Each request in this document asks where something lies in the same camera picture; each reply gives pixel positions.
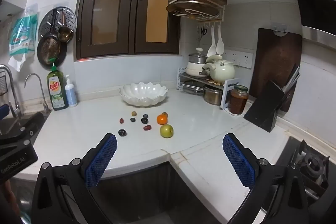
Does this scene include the brass ladle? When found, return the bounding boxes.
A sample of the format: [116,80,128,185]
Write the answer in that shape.
[58,10,74,43]

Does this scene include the gas stove burner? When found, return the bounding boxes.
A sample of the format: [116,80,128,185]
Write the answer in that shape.
[274,136,331,199]

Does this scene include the green apple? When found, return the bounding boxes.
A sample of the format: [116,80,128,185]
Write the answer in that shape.
[160,124,174,139]

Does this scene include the plastic bag pack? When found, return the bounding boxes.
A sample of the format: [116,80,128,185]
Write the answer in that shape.
[8,4,38,72]

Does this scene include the white rice spoon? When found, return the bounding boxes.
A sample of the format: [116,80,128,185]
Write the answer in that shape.
[216,25,225,55]
[207,26,217,57]

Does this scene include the round wooden board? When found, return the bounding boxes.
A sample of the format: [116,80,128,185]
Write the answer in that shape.
[166,0,219,18]

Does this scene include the white pump bottle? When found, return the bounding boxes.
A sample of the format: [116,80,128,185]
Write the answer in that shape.
[64,74,78,107]

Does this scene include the glass pan lid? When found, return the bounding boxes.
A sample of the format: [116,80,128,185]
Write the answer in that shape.
[181,83,206,96]

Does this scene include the wire sink basket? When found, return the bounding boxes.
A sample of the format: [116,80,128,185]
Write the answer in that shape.
[0,68,8,96]

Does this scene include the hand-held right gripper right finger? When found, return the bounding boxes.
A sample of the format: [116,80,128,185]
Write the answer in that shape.
[222,133,311,224]

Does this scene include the curved steel faucet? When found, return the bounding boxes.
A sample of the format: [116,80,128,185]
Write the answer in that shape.
[24,73,51,114]

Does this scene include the round metal steamer plate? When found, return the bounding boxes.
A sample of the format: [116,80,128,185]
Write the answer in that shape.
[38,6,77,42]

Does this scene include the white scalloped bowl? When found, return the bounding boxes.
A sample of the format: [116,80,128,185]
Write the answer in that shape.
[119,82,169,108]

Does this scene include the stainless steel pot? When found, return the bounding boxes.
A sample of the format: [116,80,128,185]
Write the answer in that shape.
[203,85,223,106]

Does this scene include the white countertop shelf rack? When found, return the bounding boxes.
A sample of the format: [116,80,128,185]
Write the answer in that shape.
[177,67,242,111]

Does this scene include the dark wooden cutting board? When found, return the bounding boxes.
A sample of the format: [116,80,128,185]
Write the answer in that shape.
[248,28,303,113]

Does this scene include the steel range hood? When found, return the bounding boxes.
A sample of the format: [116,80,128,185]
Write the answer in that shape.
[293,0,336,43]

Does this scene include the white wall socket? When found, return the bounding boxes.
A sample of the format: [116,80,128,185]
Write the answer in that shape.
[236,52,254,68]
[224,49,237,64]

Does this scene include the tall steel faucet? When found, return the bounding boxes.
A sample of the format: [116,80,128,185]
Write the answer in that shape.
[0,64,24,119]

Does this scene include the brown framed window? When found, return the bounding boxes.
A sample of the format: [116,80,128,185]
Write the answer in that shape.
[76,0,181,59]

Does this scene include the cream pot with glass lid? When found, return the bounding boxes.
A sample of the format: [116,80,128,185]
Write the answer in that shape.
[185,48,210,77]

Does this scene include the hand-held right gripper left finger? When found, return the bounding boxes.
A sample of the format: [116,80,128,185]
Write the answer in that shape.
[31,133,117,224]

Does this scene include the black knife block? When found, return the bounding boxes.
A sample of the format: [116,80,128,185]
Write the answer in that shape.
[243,80,292,132]

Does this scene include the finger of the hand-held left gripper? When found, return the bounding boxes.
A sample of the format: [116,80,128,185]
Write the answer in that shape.
[0,104,10,121]
[0,112,45,152]

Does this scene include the glass jar of sauce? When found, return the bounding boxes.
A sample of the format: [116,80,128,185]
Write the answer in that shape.
[228,84,249,115]

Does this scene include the green dish soap bottle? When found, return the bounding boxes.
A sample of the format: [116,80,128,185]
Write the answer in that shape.
[46,58,69,111]

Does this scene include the black kitchen scissors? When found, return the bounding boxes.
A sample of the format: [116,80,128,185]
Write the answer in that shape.
[199,26,208,46]

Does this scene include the white under-cabinet rack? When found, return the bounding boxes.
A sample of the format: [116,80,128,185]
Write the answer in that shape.
[168,0,227,24]

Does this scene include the clear wall hook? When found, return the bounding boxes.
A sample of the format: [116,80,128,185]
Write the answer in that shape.
[271,22,288,35]

